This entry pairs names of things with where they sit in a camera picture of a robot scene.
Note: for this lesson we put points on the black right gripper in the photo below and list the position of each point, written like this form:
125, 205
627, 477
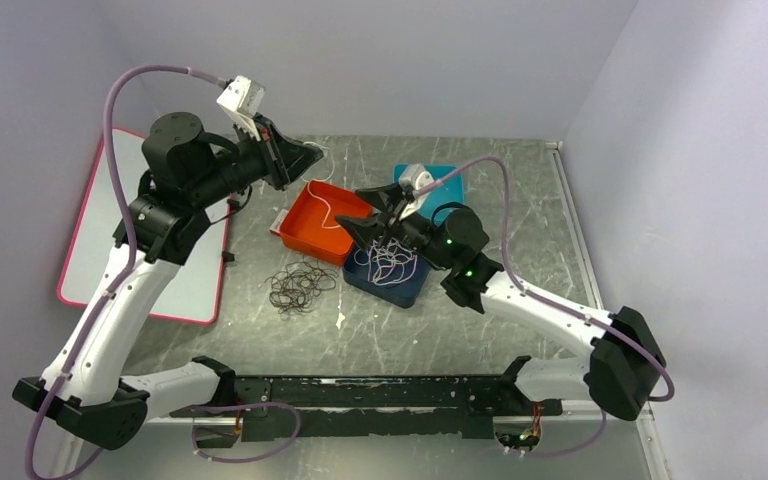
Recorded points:
367, 228

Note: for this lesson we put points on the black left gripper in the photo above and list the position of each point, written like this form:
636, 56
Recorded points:
285, 159

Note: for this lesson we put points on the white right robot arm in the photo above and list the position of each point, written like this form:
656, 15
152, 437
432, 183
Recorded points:
615, 362

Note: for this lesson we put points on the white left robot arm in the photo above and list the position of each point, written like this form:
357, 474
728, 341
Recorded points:
188, 171

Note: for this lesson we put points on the dark blue plastic bin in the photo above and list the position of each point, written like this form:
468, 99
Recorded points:
395, 276

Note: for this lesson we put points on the orange plastic bin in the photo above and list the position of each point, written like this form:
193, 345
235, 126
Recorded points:
310, 227

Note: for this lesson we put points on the red and white small box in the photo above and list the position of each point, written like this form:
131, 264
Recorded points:
275, 227

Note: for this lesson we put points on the teal plastic bin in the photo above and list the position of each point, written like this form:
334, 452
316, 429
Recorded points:
451, 191

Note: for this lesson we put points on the pink-framed whiteboard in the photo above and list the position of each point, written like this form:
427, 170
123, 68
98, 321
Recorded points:
192, 296

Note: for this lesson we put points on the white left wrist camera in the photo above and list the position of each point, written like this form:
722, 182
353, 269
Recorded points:
240, 101

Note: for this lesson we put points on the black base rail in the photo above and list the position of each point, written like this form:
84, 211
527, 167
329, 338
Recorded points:
467, 405

